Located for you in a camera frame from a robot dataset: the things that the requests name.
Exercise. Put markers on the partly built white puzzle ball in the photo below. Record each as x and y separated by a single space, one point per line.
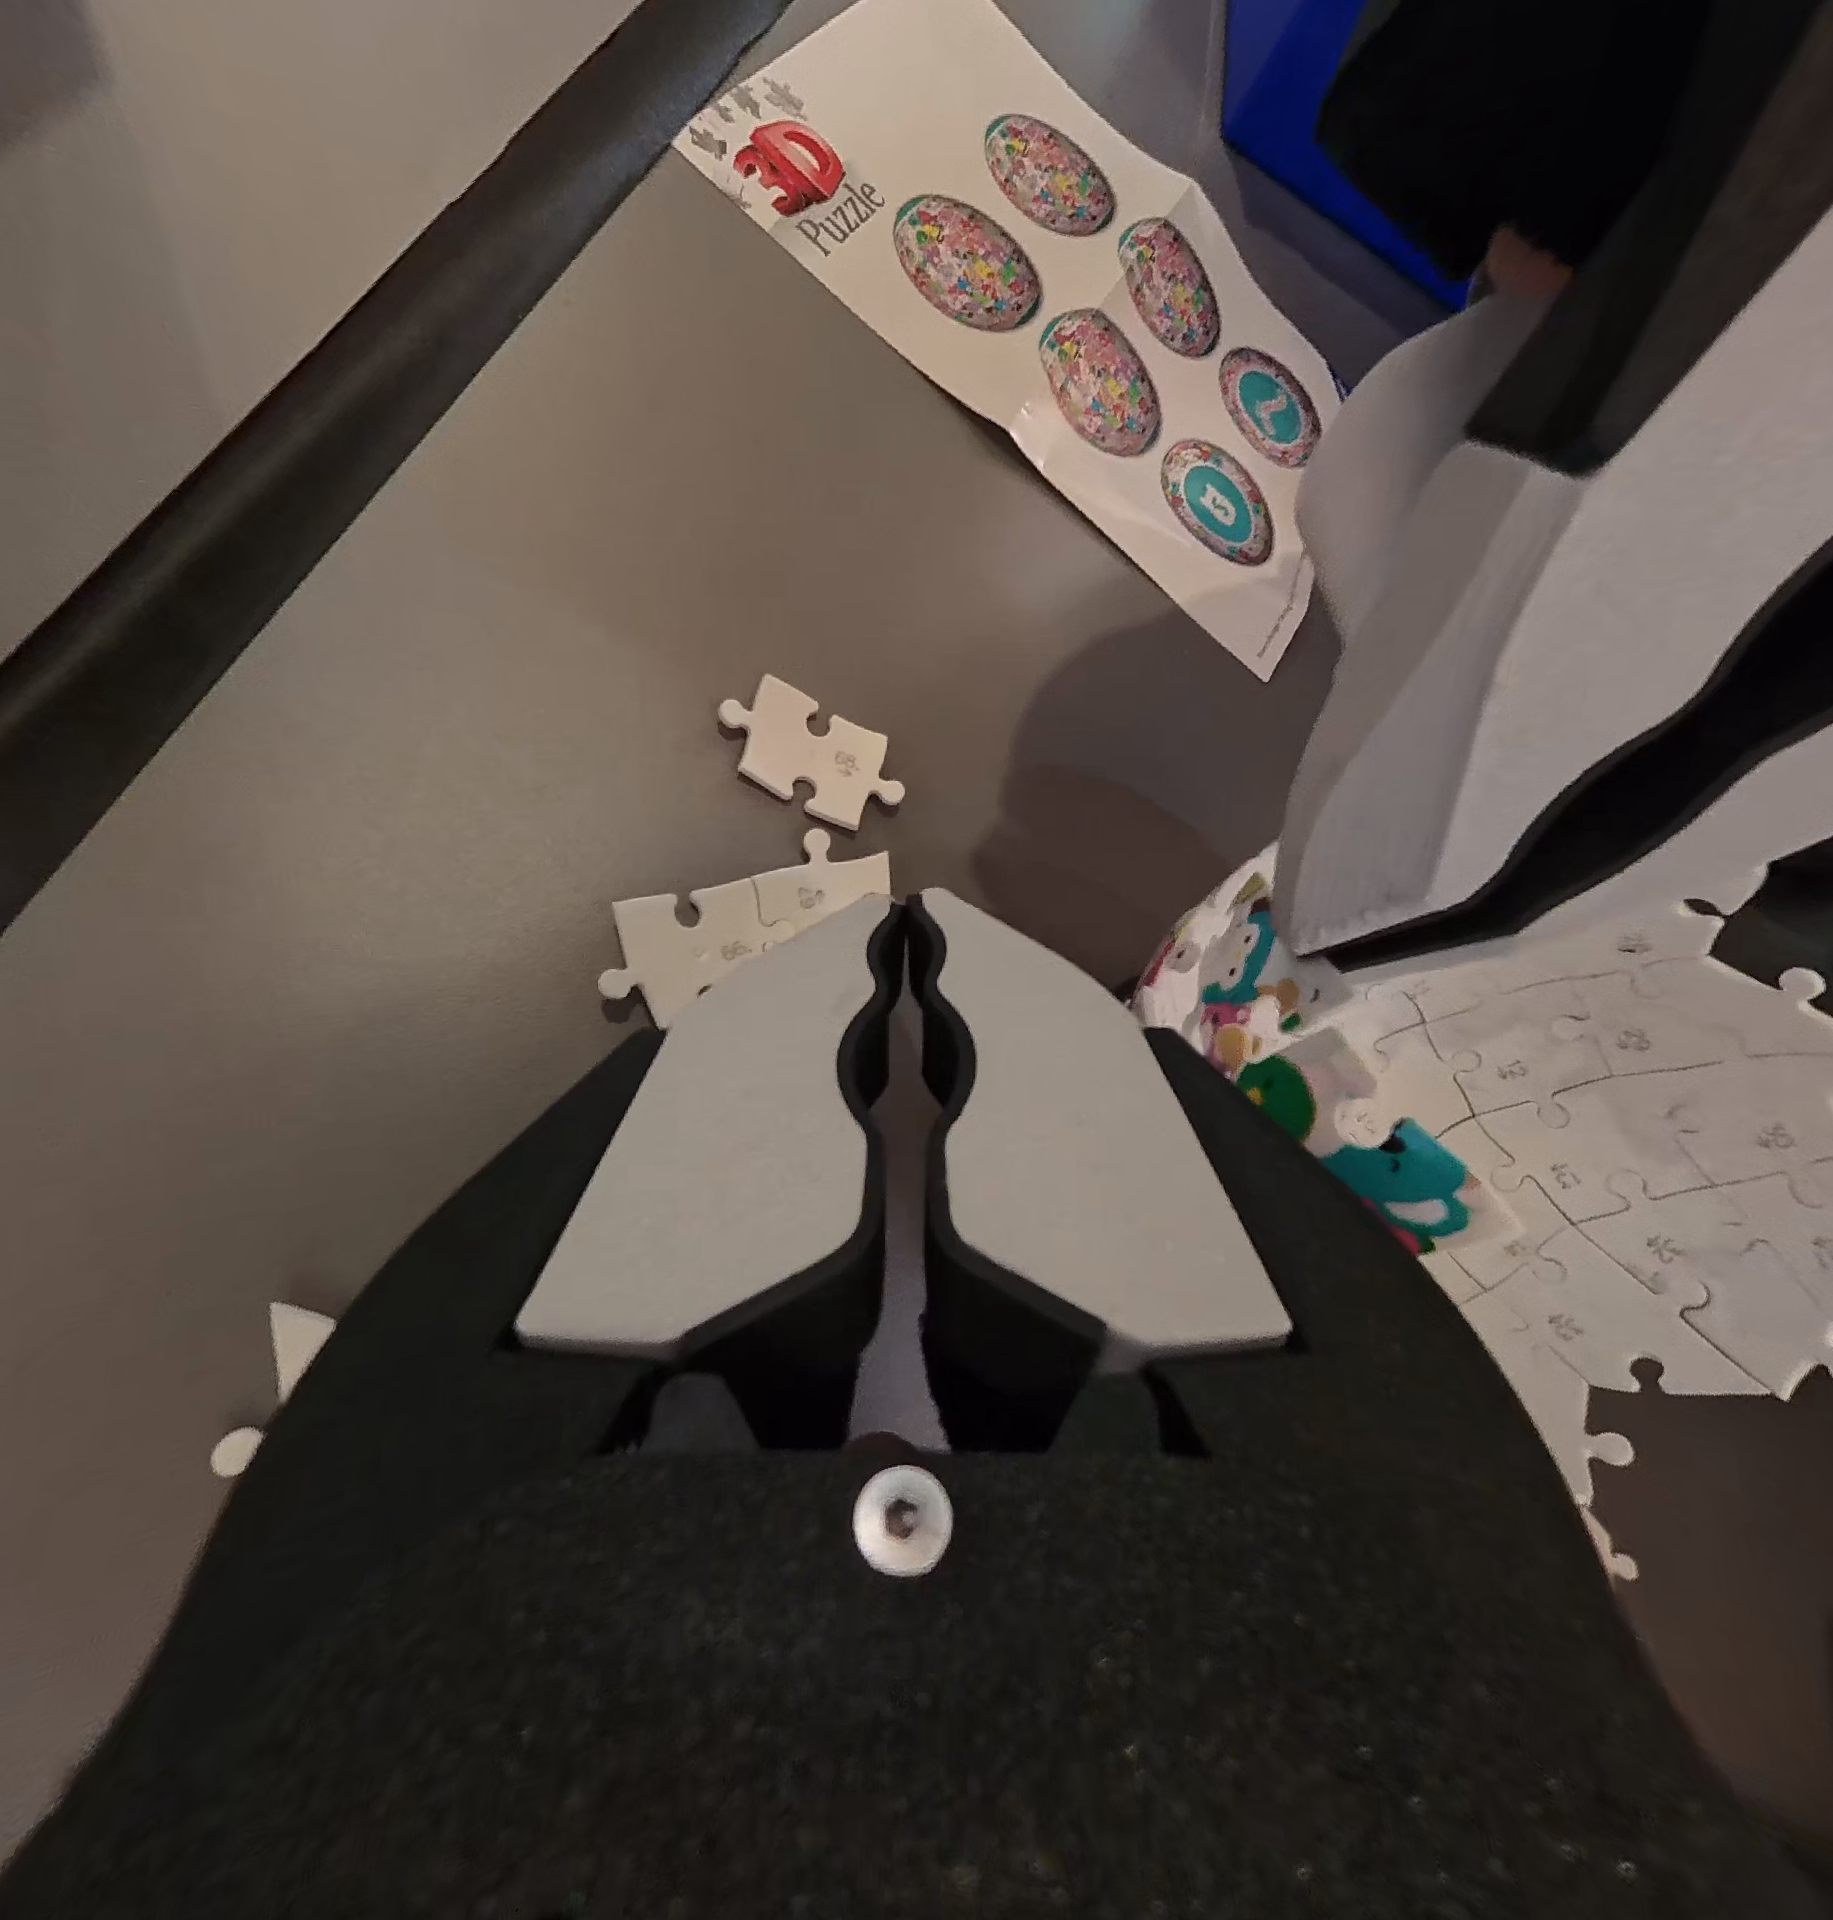
1637 1170

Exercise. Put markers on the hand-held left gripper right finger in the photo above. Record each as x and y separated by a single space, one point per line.
1111 1170

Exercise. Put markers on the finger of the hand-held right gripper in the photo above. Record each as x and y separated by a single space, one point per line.
1787 827
1637 571

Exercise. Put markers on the printed instruction leaflet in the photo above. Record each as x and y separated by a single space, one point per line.
1067 300

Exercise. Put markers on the blue plastic bin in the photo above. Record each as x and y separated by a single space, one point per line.
1306 120

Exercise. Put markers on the puzzle pieces group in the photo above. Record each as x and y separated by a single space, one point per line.
813 751

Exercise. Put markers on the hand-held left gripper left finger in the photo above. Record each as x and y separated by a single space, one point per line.
706 1170

